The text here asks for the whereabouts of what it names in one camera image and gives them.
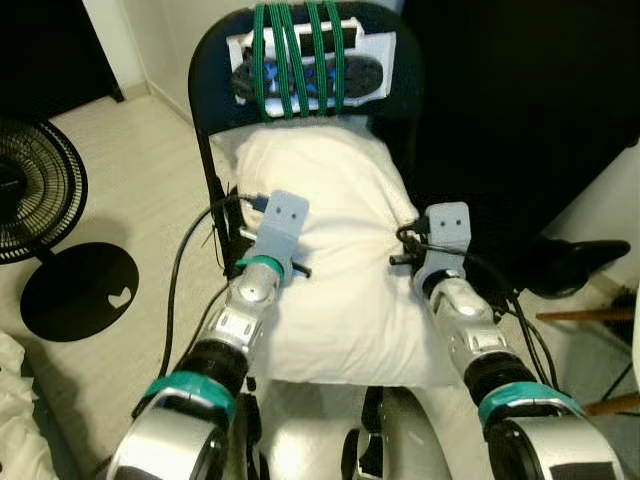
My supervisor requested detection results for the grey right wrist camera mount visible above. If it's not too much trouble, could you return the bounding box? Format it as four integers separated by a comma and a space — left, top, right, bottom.
413, 203, 472, 287

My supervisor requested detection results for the black glossy curved object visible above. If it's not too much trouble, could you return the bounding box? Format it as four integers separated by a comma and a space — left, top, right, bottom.
520, 238, 633, 299

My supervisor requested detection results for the white pillow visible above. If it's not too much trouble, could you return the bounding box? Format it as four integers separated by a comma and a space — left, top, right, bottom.
214, 119, 463, 390

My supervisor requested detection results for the white crumpled cloth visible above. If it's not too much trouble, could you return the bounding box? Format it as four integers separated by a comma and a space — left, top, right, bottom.
0, 330, 58, 480

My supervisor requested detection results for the large black cabinet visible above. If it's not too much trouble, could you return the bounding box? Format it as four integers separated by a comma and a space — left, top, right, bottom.
399, 0, 640, 267

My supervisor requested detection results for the black standing fan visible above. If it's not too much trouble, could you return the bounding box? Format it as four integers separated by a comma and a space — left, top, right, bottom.
0, 114, 141, 344

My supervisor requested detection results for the white device with black panel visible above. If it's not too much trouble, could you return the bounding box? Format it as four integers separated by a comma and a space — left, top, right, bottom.
228, 14, 399, 110

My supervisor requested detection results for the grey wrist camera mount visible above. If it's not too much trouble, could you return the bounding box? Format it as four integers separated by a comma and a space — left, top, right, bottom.
243, 190, 310, 277
413, 203, 472, 287

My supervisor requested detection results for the black chair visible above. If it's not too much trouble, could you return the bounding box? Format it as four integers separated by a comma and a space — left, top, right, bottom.
188, 0, 427, 301

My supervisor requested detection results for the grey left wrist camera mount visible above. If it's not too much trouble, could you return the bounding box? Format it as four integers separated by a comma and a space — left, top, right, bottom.
243, 190, 310, 277

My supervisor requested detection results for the green elastic cord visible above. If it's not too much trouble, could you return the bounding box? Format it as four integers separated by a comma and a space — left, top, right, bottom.
249, 1, 349, 122

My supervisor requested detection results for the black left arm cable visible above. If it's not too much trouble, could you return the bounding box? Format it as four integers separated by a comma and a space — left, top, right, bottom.
158, 192, 267, 383

